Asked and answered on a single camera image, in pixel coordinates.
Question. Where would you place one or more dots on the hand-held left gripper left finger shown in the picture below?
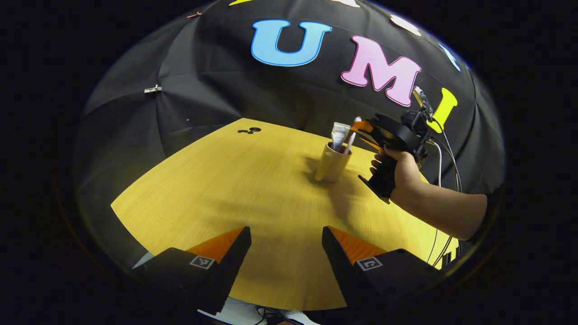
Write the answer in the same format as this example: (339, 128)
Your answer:
(235, 262)

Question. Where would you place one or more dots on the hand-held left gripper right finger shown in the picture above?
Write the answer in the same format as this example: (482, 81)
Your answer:
(336, 266)

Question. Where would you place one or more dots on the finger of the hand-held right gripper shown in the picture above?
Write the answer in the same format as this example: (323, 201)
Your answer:
(363, 127)
(372, 143)

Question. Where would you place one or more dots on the pink toothbrush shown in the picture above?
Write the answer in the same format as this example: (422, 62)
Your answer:
(351, 137)

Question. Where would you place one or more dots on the white toothpaste tube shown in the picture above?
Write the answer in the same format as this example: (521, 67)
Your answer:
(339, 133)

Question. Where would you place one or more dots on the beige cup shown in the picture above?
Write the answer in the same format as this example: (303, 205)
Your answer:
(332, 167)

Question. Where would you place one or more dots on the wooden desktop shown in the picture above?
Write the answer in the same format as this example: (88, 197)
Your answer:
(253, 194)

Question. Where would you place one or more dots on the black backdrop cloth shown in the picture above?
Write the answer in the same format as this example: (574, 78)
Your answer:
(216, 85)

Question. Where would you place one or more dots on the silver cloth clip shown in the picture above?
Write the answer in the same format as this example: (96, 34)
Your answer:
(153, 89)

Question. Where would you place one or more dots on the copper cloth clip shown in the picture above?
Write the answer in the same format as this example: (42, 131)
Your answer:
(194, 15)

